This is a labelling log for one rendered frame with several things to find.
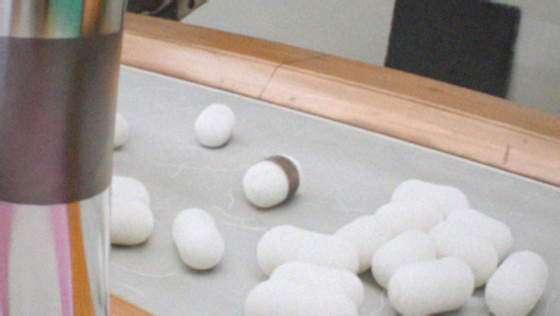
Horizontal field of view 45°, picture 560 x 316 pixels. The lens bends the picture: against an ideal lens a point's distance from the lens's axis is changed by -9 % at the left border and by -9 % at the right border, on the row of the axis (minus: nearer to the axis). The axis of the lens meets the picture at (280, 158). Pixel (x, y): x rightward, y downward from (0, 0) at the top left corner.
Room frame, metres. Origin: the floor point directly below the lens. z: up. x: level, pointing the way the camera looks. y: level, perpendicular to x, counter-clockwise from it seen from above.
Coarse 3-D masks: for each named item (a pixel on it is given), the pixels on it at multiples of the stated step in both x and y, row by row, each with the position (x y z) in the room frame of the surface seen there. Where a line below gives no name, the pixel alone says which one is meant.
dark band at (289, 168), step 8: (264, 160) 0.32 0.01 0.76; (272, 160) 0.32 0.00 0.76; (280, 160) 0.32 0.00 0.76; (288, 160) 0.32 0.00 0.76; (288, 168) 0.32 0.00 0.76; (296, 168) 0.32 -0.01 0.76; (288, 176) 0.31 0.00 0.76; (296, 176) 0.32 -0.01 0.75; (288, 184) 0.31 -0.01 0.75; (296, 184) 0.32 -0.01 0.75; (288, 192) 0.31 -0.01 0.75
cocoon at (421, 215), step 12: (396, 204) 0.29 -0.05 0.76; (408, 204) 0.29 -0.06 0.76; (420, 204) 0.29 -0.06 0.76; (432, 204) 0.29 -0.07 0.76; (384, 216) 0.28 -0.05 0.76; (396, 216) 0.28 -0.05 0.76; (408, 216) 0.28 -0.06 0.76; (420, 216) 0.28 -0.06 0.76; (432, 216) 0.29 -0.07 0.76; (396, 228) 0.28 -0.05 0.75; (408, 228) 0.28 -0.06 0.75; (420, 228) 0.28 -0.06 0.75
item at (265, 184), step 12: (288, 156) 0.33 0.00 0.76; (252, 168) 0.31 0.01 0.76; (264, 168) 0.31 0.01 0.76; (276, 168) 0.31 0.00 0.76; (300, 168) 0.33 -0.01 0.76; (252, 180) 0.31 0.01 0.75; (264, 180) 0.31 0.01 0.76; (276, 180) 0.31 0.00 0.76; (300, 180) 0.33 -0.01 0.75; (252, 192) 0.31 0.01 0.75; (264, 192) 0.30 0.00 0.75; (276, 192) 0.31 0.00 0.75; (264, 204) 0.31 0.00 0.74; (276, 204) 0.31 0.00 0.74
